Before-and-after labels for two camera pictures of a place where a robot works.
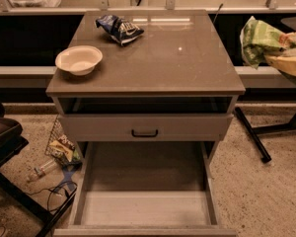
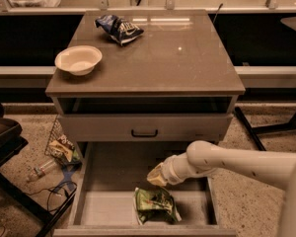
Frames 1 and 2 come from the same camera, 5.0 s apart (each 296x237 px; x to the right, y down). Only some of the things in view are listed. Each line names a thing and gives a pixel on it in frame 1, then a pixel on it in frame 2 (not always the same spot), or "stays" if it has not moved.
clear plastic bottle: x=41 y=171 stays
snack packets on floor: x=61 y=146 stays
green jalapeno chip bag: x=259 y=39 to x=155 y=204
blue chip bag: x=118 y=29 stays
